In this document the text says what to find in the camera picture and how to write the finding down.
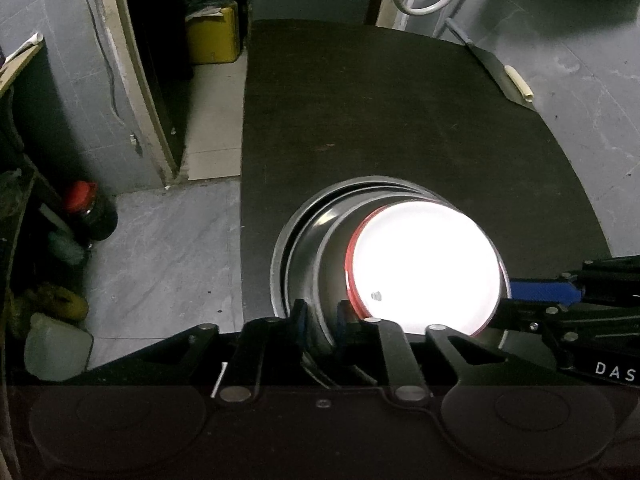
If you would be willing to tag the wooden door frame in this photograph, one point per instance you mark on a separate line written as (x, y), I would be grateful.
(145, 85)

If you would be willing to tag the white ceramic bowl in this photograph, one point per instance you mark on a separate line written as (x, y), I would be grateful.
(427, 265)

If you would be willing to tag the red-capped dark jar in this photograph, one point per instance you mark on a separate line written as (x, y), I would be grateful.
(90, 212)

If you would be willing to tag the small white roll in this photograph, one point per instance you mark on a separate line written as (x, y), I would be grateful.
(518, 82)

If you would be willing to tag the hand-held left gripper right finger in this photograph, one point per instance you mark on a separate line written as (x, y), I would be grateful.
(345, 321)

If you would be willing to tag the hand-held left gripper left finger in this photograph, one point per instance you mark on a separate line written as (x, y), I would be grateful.
(301, 321)

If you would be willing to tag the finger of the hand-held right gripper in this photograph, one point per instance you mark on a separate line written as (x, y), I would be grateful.
(525, 316)
(542, 292)

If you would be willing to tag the white plastic jug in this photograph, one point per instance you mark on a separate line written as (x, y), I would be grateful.
(57, 347)

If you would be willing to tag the steel cleaver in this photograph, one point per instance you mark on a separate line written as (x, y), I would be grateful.
(500, 67)

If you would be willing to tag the wooden shelf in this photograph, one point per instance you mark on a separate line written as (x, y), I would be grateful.
(17, 67)

